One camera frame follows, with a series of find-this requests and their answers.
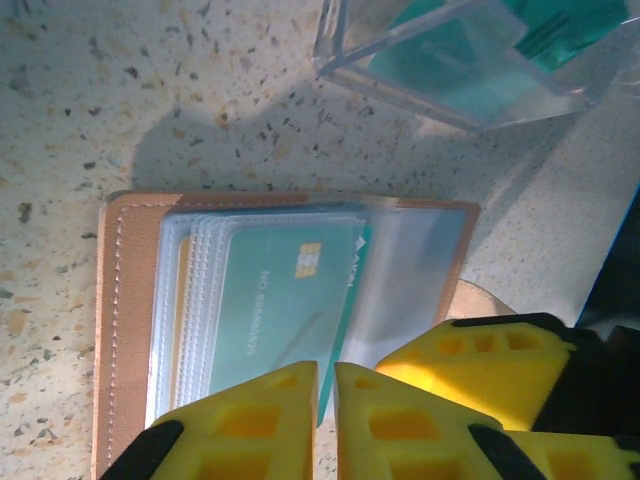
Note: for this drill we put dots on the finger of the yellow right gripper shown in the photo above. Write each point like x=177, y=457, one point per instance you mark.
x=620, y=465
x=475, y=380

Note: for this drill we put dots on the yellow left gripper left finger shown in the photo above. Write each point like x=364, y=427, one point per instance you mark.
x=300, y=400

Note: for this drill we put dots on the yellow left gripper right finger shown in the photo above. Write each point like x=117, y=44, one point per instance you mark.
x=360, y=400

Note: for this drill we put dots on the teal credit card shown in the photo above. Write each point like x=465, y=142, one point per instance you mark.
x=440, y=75
x=280, y=320

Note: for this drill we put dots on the brown leather card holder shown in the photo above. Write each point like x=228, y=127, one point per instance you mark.
x=135, y=300

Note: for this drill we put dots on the clear acrylic card stand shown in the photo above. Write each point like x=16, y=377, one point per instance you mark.
x=550, y=100

